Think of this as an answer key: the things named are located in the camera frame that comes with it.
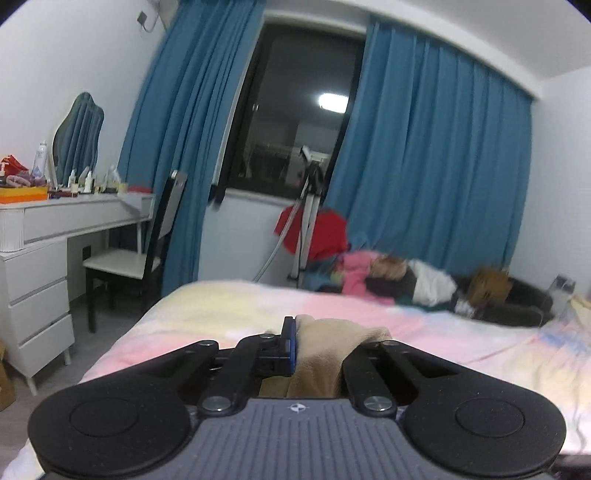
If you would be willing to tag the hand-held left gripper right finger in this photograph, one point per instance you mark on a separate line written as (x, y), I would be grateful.
(364, 371)

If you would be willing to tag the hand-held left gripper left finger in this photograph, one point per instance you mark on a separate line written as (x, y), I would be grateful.
(292, 344)

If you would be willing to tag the beige garment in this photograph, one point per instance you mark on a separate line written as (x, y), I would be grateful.
(318, 355)

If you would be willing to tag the black garment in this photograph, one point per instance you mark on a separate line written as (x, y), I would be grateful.
(392, 287)

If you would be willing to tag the bed with pastel sheet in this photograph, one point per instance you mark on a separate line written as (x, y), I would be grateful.
(207, 314)

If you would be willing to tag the pink garment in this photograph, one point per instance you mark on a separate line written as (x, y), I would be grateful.
(358, 272)

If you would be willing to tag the tan fluffy garment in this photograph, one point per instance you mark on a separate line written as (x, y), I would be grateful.
(390, 267)

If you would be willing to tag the white garment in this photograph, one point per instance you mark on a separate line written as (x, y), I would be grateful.
(431, 281)

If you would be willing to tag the red garment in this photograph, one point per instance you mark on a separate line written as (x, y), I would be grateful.
(328, 230)

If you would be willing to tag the brown cardboard box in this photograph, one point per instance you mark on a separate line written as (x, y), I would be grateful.
(489, 286)

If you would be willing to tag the black and white chair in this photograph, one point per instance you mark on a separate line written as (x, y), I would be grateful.
(122, 263)

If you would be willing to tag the blue curtain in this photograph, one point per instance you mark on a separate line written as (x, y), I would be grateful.
(429, 152)
(184, 115)

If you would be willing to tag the dark window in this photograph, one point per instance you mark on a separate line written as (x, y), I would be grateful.
(286, 92)

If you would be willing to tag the white dressing table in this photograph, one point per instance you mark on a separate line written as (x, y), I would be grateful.
(41, 277)

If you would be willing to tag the wavy vanity mirror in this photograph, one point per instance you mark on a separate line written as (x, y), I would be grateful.
(78, 134)

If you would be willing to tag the orange box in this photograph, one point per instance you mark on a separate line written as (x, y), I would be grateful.
(23, 194)

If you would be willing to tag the white spray bottle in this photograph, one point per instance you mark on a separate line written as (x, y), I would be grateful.
(40, 161)

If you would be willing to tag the red pouch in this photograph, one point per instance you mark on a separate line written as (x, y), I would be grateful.
(11, 168)

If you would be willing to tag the silver camera tripod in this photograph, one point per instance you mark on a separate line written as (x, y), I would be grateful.
(309, 207)

